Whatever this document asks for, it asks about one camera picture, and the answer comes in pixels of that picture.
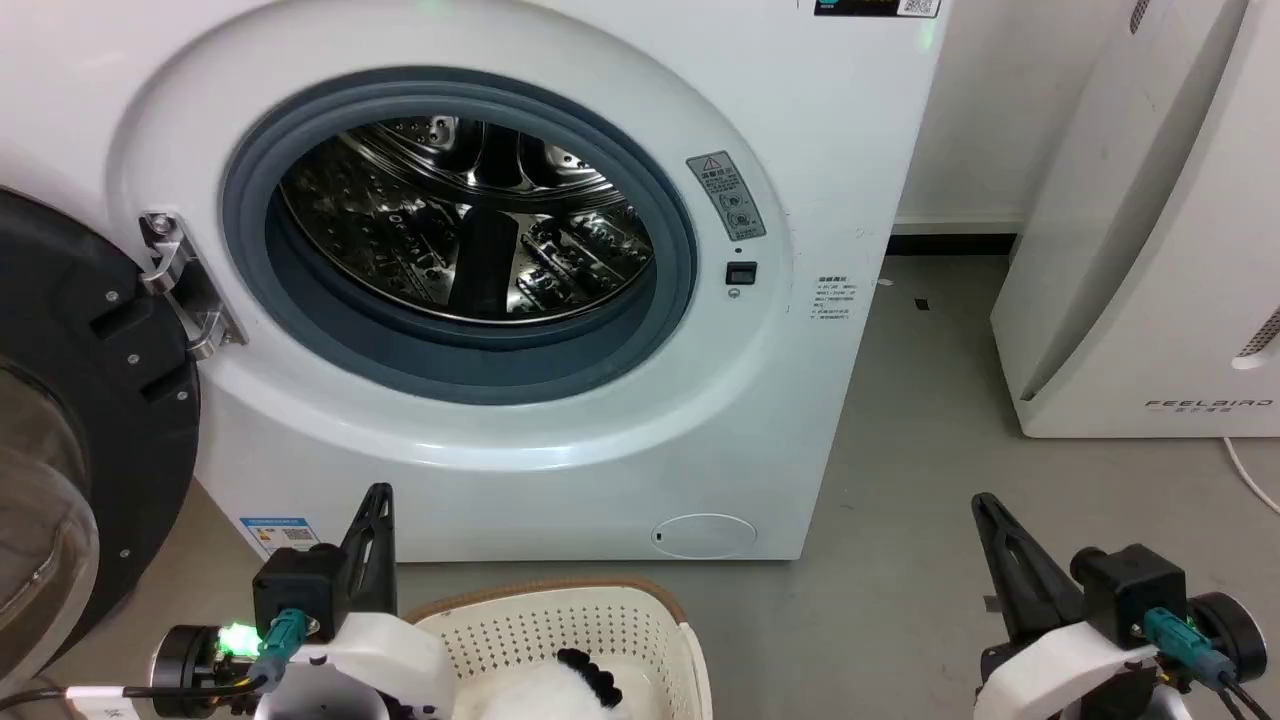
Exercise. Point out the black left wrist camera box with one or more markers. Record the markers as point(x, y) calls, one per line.
point(298, 590)

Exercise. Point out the stainless steel washing machine drum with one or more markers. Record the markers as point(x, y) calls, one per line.
point(560, 250)

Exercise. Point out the oval drain filter cover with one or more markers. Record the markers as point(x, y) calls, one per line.
point(704, 535)

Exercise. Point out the dark round washer door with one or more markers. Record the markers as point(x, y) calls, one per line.
point(110, 400)

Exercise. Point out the black panel sticker with code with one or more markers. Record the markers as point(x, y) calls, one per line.
point(878, 6)

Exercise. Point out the white air purifier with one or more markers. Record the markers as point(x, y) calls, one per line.
point(1150, 250)

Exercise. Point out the black and white plush toy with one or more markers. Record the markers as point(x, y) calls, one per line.
point(545, 695)

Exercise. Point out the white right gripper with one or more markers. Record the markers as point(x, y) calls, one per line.
point(1060, 670)

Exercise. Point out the blue energy label sticker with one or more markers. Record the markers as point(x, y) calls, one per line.
point(280, 535)

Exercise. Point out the white front-load washing machine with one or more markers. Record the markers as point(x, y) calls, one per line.
point(830, 130)

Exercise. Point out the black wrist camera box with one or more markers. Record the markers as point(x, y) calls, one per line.
point(1130, 595)
point(298, 590)

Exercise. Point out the small printed text sticker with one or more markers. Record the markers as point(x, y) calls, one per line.
point(835, 298)

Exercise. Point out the black door latch socket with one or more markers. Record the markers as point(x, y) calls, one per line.
point(741, 273)

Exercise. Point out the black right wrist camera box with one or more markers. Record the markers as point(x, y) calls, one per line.
point(1130, 595)

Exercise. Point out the cream perforated laundry basket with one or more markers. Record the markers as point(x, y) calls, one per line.
point(560, 625)

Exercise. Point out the silver metal door hinge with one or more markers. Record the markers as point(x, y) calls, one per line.
point(185, 285)

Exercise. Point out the grey rubber door gasket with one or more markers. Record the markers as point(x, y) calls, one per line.
point(680, 250)

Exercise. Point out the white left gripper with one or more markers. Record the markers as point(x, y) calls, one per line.
point(385, 655)

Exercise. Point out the grey warning label sticker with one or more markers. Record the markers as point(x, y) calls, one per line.
point(728, 195)

